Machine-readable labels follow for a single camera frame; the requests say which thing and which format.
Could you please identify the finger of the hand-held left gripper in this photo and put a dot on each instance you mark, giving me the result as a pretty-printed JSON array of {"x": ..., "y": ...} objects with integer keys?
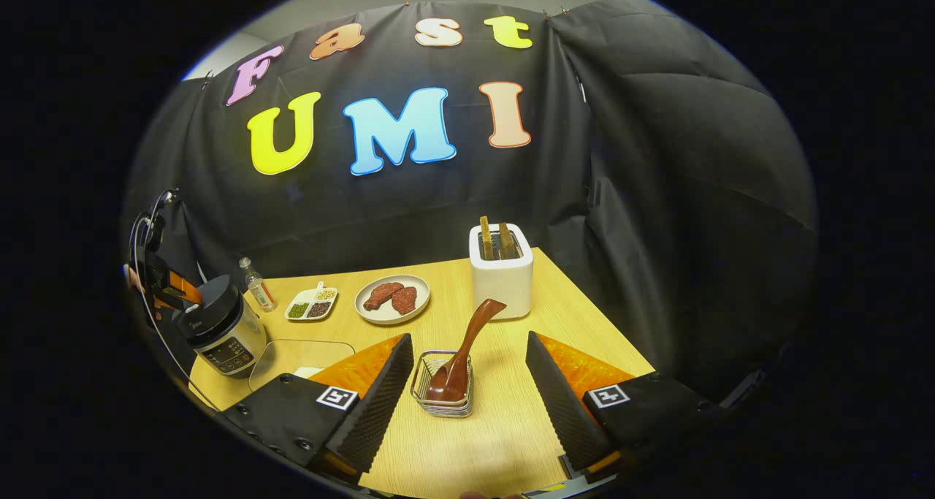
[{"x": 182, "y": 288}]

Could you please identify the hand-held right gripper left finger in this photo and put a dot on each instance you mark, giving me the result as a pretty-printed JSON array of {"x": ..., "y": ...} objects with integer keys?
[{"x": 380, "y": 404}]

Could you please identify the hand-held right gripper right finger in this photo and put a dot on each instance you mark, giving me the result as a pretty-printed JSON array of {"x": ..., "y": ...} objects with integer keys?
[{"x": 559, "y": 404}]

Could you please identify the grey and silver rice cooker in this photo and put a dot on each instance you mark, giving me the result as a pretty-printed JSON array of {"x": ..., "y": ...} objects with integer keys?
[{"x": 223, "y": 331}]

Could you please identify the clear tray of rice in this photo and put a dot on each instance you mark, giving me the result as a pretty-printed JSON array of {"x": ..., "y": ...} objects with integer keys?
[{"x": 292, "y": 353}]

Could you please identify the brown wooden spoon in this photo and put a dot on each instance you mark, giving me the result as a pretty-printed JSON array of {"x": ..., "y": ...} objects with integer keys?
[{"x": 467, "y": 345}]

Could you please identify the small clear glass bottle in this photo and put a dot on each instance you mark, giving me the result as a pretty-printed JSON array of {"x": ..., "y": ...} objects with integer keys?
[{"x": 258, "y": 288}]

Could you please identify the white round plate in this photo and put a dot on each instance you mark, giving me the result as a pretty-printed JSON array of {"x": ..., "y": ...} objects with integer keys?
[{"x": 372, "y": 316}]

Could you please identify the red meat piece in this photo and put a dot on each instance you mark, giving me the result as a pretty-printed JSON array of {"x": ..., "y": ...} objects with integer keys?
[
  {"x": 381, "y": 296},
  {"x": 404, "y": 300}
]

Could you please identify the white divided bean dish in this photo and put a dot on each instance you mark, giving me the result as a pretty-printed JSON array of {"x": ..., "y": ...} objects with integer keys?
[{"x": 310, "y": 303}]

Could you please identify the white toaster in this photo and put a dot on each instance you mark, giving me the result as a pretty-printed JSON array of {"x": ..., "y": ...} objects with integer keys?
[{"x": 500, "y": 287}]

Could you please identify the brown toast slice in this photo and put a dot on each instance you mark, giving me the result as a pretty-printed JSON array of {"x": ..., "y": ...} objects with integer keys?
[
  {"x": 486, "y": 240},
  {"x": 507, "y": 242}
]

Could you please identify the black backdrop cloth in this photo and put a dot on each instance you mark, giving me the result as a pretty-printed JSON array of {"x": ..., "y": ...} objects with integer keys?
[{"x": 694, "y": 192}]

